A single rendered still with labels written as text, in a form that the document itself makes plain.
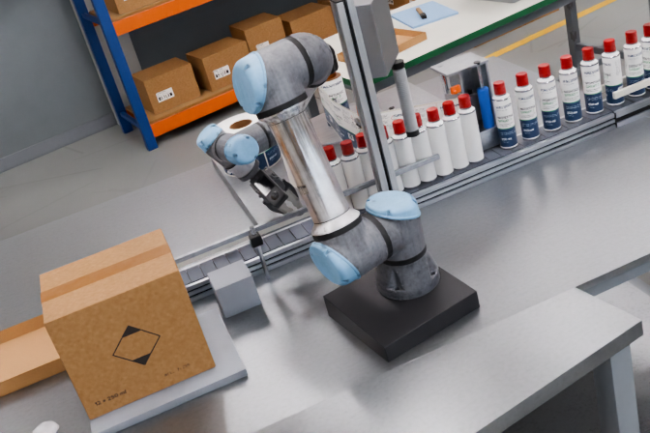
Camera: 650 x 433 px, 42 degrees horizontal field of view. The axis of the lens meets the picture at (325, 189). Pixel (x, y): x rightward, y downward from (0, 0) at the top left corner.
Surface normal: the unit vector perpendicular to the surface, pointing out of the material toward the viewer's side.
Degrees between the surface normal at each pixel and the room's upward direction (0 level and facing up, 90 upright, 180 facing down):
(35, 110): 90
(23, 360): 0
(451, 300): 4
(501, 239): 0
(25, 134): 90
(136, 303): 90
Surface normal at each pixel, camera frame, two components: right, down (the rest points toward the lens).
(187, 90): 0.49, 0.27
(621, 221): -0.25, -0.87
